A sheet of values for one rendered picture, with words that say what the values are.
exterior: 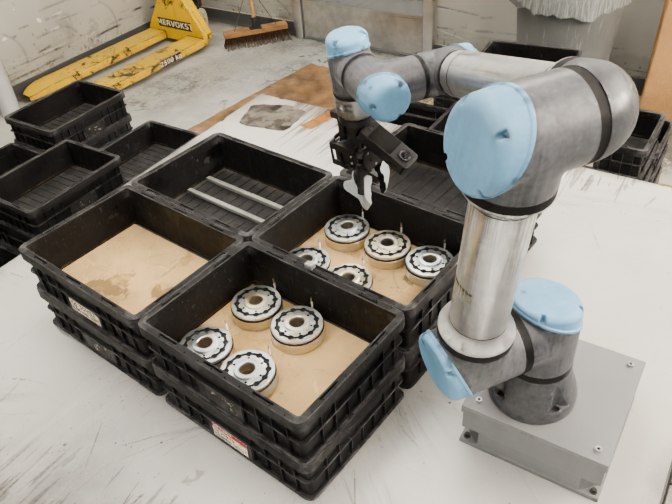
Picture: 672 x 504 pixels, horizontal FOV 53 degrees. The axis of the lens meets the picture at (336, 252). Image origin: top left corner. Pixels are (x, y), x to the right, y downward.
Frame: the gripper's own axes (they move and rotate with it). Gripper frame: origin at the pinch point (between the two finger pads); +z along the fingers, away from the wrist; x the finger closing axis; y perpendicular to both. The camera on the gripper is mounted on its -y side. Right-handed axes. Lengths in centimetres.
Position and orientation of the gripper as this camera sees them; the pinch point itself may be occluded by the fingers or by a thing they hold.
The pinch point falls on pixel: (377, 197)
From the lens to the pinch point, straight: 136.2
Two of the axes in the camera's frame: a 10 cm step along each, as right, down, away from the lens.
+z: 1.5, 7.0, 7.0
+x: -6.0, 6.2, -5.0
